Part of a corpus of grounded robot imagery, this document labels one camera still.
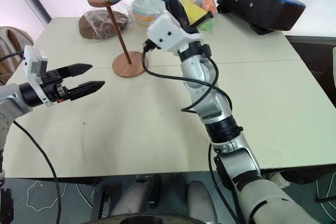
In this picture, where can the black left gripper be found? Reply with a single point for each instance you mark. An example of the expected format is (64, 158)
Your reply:
(53, 87)

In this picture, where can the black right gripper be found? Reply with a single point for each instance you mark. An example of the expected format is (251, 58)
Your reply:
(191, 31)

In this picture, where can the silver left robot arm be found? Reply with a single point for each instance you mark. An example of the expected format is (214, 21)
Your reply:
(10, 98)

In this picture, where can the black box under left arm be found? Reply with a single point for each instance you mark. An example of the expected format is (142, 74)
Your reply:
(6, 205)

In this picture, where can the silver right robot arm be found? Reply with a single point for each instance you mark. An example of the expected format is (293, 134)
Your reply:
(208, 103)

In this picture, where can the brown wooden hat stand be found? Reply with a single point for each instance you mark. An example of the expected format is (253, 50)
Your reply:
(123, 43)

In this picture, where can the brown hat in plastic bag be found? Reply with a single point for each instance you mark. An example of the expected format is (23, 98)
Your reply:
(99, 26)

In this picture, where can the black cushion with blue top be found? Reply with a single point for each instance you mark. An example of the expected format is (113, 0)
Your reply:
(262, 5)

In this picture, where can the bag of colourful items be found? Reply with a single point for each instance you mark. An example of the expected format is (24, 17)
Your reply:
(199, 1)

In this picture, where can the stack of pastel plates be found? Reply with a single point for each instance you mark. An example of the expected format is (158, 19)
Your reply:
(147, 11)

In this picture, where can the grey rounded robot leg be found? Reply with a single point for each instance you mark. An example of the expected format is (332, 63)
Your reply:
(199, 200)
(134, 197)

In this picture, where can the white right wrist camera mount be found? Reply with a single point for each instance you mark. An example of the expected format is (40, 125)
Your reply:
(168, 32)

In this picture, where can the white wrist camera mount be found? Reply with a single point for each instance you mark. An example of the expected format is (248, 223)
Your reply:
(168, 32)
(32, 64)

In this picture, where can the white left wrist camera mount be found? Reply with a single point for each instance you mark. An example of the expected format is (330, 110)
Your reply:
(32, 64)

